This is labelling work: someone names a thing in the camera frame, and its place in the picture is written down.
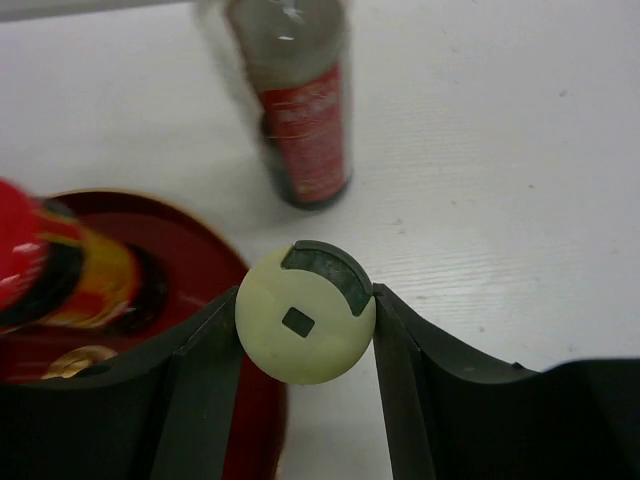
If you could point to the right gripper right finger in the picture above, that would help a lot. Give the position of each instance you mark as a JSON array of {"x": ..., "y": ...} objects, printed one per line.
[{"x": 454, "y": 412}]

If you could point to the red round tray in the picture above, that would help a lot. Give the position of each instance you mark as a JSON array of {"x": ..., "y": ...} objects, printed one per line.
[{"x": 200, "y": 268}]

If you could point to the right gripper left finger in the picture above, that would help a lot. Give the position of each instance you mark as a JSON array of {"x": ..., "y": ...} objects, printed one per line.
[{"x": 161, "y": 410}]

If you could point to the red cap sauce jar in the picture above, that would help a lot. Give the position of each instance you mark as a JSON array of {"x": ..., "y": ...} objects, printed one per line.
[{"x": 58, "y": 272}]

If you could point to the cream cap shaker bottle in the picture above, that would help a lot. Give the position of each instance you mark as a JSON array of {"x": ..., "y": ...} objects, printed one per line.
[{"x": 305, "y": 314}]

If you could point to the dark soy sauce bottle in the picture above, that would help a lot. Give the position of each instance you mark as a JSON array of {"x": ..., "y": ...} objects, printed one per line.
[{"x": 287, "y": 66}]

